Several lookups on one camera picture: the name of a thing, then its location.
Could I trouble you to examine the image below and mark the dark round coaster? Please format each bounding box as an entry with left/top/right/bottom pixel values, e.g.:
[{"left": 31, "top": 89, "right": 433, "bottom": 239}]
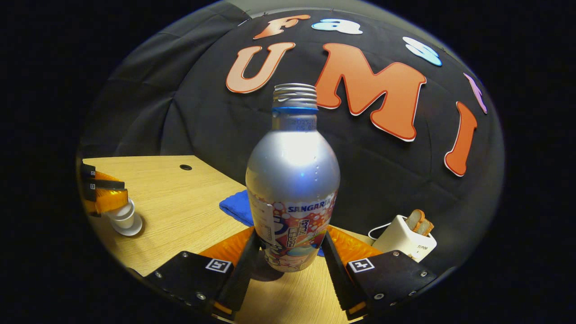
[{"left": 250, "top": 259, "right": 286, "bottom": 283}]

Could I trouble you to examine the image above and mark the white toaster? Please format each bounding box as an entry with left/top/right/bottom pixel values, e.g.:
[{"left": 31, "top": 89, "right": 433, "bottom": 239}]
[{"left": 371, "top": 215, "right": 438, "bottom": 263}]

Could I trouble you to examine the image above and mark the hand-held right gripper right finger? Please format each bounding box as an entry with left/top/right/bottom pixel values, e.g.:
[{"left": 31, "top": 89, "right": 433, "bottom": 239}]
[{"left": 320, "top": 225, "right": 438, "bottom": 321}]

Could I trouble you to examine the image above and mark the white toaster cable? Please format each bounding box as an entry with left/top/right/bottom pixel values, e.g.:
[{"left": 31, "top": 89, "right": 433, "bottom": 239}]
[{"left": 368, "top": 222, "right": 393, "bottom": 240}]

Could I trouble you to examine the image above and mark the silver water bottle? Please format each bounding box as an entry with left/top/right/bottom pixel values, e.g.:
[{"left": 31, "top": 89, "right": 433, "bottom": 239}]
[{"left": 245, "top": 83, "right": 341, "bottom": 273}]

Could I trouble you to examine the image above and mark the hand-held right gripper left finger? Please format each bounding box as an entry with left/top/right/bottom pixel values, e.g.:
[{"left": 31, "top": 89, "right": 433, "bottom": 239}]
[{"left": 144, "top": 227, "right": 261, "bottom": 321}]

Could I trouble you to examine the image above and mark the white saucer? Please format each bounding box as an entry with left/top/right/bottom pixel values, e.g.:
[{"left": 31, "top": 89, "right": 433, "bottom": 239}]
[{"left": 110, "top": 214, "right": 143, "bottom": 237}]

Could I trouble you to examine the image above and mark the blue folded towel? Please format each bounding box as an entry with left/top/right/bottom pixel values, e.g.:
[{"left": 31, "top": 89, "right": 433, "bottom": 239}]
[{"left": 219, "top": 189, "right": 325, "bottom": 258}]

